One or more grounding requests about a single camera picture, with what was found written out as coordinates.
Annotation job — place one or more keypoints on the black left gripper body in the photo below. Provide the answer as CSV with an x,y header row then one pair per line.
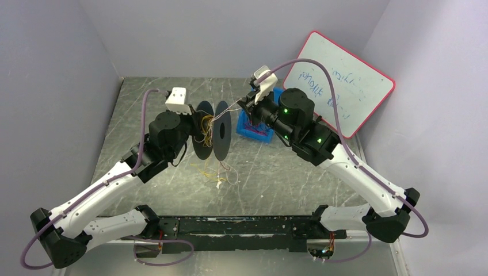
x,y
188,123

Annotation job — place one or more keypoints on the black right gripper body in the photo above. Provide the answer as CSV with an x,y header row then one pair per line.
x,y
251,105

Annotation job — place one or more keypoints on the grey perforated cable spool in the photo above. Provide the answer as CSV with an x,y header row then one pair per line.
x,y
217,134

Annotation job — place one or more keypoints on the blue plastic bin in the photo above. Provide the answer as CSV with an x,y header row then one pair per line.
x,y
259,132

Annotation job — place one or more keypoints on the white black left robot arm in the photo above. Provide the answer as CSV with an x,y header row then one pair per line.
x,y
70,230

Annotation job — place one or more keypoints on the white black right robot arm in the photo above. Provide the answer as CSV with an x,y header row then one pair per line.
x,y
386,213

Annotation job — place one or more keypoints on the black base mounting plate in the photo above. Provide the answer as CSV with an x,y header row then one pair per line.
x,y
217,233

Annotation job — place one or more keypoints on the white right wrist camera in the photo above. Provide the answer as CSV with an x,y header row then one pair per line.
x,y
264,80

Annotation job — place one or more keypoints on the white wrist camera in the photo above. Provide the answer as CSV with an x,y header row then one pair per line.
x,y
264,80
177,101

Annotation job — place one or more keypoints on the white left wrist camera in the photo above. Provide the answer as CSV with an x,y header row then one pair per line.
x,y
177,101

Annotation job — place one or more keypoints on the white board red frame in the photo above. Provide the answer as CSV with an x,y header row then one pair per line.
x,y
359,89

